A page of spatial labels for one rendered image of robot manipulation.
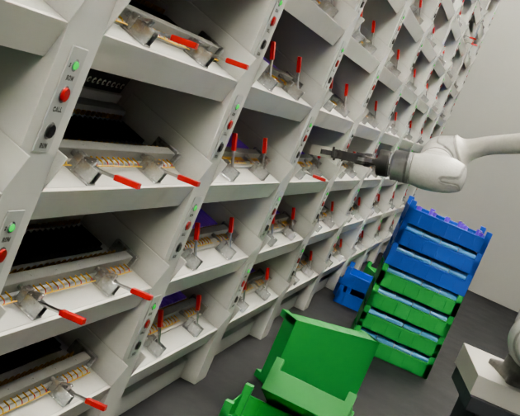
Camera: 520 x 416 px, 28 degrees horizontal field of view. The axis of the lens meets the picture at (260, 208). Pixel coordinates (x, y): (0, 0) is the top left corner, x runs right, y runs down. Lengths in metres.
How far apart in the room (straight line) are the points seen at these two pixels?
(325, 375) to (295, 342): 0.16
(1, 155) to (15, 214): 0.08
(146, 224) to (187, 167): 0.13
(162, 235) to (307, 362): 1.10
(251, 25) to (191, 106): 0.17
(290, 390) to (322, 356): 0.50
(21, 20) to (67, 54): 0.12
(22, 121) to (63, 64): 0.08
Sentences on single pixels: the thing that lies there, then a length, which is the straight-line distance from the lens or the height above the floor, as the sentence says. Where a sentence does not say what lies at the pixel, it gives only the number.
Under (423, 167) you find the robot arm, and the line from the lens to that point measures 2.91.
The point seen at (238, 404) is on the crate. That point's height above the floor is 0.03.
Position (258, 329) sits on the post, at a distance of 3.23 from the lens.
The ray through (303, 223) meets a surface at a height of 0.39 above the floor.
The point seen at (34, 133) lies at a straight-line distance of 1.14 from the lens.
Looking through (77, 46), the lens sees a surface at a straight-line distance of 1.15.
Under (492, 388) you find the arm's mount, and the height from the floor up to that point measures 0.24.
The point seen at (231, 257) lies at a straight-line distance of 2.34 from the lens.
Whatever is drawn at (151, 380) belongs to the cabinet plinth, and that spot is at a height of 0.05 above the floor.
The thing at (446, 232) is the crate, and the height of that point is 0.50.
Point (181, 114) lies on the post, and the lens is 1.79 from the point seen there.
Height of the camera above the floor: 0.76
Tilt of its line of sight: 7 degrees down
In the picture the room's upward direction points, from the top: 23 degrees clockwise
